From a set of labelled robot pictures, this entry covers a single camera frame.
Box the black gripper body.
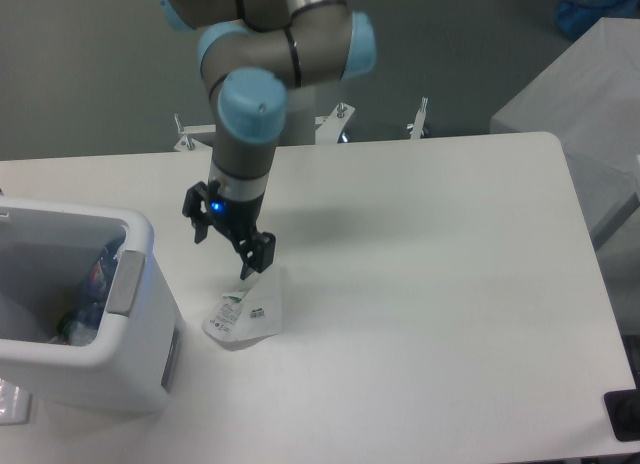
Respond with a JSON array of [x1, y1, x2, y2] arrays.
[[207, 195, 263, 243]]

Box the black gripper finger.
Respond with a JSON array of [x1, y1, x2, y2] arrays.
[[182, 181, 218, 243], [235, 229, 276, 280]]

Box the clear plastic water bottle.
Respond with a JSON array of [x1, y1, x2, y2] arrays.
[[75, 238, 125, 310]]

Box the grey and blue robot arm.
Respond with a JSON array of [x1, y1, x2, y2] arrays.
[[158, 0, 377, 279]]

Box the white plastic trash can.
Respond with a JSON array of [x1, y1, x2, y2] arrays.
[[1, 197, 184, 412]]

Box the trash inside the can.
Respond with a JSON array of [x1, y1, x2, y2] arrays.
[[48, 309, 102, 347]]

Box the white paper food wrapper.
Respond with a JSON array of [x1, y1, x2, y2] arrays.
[[202, 264, 283, 351]]

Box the clear plastic bag corner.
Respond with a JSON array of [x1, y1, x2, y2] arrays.
[[0, 379, 32, 426]]

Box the grey covered side table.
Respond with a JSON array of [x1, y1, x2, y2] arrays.
[[489, 16, 640, 295]]

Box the black device at table edge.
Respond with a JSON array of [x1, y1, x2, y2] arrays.
[[604, 389, 639, 442]]

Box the blue plastic bag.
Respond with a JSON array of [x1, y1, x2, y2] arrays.
[[554, 0, 639, 41]]

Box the white metal base bracket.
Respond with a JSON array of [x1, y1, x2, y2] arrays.
[[173, 102, 356, 152]]

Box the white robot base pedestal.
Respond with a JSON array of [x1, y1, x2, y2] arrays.
[[279, 86, 316, 147]]

